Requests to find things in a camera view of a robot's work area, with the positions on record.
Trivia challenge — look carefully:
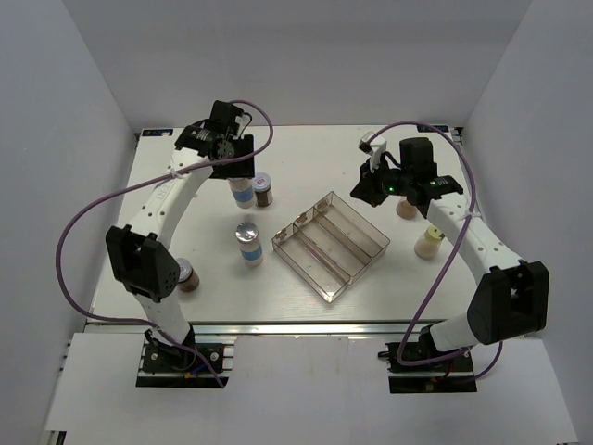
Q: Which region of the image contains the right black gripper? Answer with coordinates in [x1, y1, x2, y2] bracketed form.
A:
[350, 155, 412, 208]

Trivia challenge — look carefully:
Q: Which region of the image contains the blue label bottle silver cap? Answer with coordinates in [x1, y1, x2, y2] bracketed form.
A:
[228, 178, 254, 209]

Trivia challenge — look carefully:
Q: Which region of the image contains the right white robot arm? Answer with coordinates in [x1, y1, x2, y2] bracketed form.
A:
[350, 133, 549, 370]

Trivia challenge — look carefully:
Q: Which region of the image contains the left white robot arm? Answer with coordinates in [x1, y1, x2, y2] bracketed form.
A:
[106, 100, 255, 370]

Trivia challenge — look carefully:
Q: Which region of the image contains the pink cap spice bottle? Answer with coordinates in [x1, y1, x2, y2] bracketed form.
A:
[396, 197, 418, 221]

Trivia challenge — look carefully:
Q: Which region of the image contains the brown spice jar red label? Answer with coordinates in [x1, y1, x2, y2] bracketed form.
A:
[252, 172, 273, 208]

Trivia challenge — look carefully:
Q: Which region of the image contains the clear plastic organizer tray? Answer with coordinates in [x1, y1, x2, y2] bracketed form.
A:
[271, 192, 390, 304]

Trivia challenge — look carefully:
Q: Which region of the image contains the yellow cap spice bottle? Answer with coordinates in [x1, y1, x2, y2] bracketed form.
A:
[414, 225, 445, 261]

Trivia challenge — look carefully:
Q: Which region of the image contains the brown spice jar near front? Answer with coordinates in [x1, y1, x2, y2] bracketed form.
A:
[177, 258, 200, 293]

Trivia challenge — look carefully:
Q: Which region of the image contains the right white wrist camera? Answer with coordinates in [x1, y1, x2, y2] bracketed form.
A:
[359, 132, 387, 173]

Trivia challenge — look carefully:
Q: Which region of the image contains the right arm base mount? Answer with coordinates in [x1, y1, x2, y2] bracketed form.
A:
[377, 334, 477, 394]

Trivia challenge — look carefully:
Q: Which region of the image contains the aluminium table front rail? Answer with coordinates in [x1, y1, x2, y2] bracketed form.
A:
[83, 323, 409, 337]

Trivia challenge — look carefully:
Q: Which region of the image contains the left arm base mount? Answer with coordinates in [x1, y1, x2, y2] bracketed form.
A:
[135, 330, 233, 388]

